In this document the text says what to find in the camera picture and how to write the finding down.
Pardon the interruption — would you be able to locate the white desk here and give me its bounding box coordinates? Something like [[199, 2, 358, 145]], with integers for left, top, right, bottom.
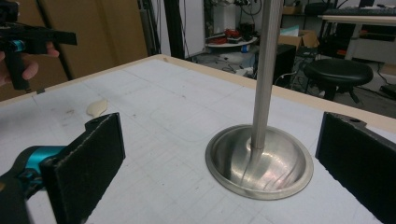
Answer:
[[318, 14, 396, 62]]

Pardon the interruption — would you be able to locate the black metal frame post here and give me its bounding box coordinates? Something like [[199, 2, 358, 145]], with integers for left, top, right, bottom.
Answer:
[[163, 0, 187, 60]]

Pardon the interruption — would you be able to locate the beige flat dough piece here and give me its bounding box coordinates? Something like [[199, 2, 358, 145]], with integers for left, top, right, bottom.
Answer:
[[86, 98, 108, 119]]

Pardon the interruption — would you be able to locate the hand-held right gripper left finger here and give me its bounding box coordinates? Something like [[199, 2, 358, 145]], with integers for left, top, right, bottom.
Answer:
[[39, 112, 126, 224]]

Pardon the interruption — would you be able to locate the black computer tower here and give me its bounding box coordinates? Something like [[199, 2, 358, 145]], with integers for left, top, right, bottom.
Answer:
[[272, 43, 297, 89]]

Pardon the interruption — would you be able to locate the white round side table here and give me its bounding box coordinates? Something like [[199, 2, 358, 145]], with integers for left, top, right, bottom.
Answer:
[[205, 36, 260, 49]]

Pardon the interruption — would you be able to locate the open cardboard box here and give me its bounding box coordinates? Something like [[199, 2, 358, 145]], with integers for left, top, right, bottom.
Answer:
[[277, 29, 320, 49]]

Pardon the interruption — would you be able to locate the brown wooden board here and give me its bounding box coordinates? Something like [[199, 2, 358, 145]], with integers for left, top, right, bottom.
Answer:
[[0, 0, 149, 102]]

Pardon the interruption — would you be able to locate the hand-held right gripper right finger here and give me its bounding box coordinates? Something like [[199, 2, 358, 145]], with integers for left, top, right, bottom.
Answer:
[[315, 111, 396, 224]]

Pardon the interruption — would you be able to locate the black keyboard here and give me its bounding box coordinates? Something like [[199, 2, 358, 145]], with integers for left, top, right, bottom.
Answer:
[[322, 7, 396, 17]]

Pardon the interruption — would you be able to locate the black round stool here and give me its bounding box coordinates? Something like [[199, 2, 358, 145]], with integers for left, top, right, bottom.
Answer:
[[303, 58, 375, 105]]

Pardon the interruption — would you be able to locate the metal stand with dome base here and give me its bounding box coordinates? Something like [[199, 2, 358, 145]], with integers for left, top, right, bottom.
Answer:
[[205, 0, 315, 201]]

